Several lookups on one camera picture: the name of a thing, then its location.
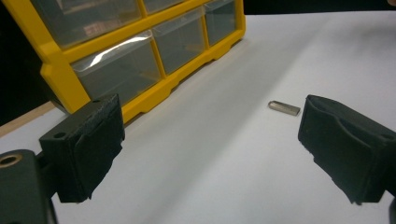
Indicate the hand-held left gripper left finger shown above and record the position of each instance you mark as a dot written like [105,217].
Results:
[84,149]

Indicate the clear plastic organizer drawer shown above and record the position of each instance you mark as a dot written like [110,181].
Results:
[221,25]

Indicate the small silver flash drive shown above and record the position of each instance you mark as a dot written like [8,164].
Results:
[285,108]

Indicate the grid of clear drawers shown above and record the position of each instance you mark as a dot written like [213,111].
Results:
[118,74]

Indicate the yellow and black organizer cabinet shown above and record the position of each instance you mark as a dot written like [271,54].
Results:
[62,77]

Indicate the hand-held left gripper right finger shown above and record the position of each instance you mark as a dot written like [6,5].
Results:
[345,146]

